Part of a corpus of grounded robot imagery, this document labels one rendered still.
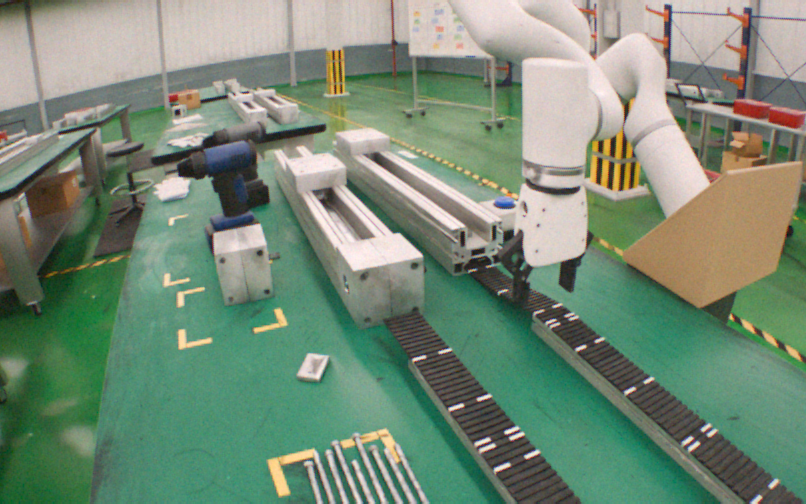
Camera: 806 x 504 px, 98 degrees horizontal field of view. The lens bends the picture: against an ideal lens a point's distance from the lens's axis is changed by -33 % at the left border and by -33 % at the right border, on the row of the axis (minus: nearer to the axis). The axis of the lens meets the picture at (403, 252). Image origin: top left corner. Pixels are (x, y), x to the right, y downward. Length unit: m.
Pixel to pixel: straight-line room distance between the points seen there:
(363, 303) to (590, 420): 0.35
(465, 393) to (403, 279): 0.23
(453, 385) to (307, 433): 0.17
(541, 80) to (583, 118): 0.07
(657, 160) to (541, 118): 0.45
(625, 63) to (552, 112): 0.51
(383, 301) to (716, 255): 0.54
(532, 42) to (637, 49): 0.42
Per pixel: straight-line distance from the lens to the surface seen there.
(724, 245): 0.84
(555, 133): 0.58
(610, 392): 0.60
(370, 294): 0.69
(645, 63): 1.04
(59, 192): 4.34
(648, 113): 1.01
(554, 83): 0.57
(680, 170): 0.97
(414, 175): 1.12
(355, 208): 0.92
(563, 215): 0.62
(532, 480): 0.46
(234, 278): 0.80
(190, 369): 0.69
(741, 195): 0.83
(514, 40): 0.66
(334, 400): 0.59
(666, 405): 0.57
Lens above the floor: 1.17
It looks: 25 degrees down
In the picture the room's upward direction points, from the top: 2 degrees counter-clockwise
